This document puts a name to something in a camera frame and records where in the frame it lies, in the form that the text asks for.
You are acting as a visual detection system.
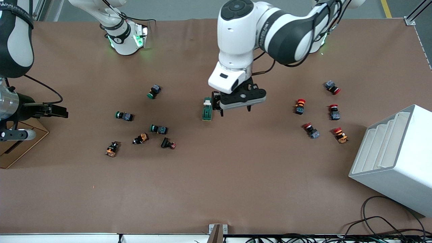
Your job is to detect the green load switch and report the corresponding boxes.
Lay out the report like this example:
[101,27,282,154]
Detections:
[202,97,214,121]

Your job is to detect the brown cardboard drawer box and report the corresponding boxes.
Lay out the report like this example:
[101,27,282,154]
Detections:
[0,116,50,169]

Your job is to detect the black button with orange body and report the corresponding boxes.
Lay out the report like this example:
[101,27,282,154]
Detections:
[105,141,120,158]
[132,133,150,145]

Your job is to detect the red button with grey body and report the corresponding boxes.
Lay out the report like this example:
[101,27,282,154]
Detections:
[303,123,320,139]

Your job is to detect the green button with blue body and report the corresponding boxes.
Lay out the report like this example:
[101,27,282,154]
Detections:
[147,84,161,100]

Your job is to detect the red button with blue-grey body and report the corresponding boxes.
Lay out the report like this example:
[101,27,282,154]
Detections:
[325,80,341,95]

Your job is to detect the red button with orange body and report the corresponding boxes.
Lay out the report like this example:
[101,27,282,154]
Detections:
[333,127,349,144]

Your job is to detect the white slotted organizer box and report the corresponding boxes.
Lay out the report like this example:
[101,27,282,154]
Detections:
[349,104,432,217]

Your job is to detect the aluminium frame post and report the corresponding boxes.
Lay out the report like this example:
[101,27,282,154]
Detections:
[404,0,432,26]
[33,0,47,21]

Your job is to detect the metal table edge bracket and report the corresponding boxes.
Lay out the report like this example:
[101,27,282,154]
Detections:
[209,224,228,243]

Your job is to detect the black right arm base cable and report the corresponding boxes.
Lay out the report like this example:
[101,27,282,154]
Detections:
[120,13,156,23]

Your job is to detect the white table edge rail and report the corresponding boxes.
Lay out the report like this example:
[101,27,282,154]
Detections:
[0,233,250,243]

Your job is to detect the long looping black cable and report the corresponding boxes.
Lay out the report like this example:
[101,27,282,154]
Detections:
[362,196,426,237]

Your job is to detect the curved black cable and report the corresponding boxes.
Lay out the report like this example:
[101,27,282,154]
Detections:
[343,216,415,237]

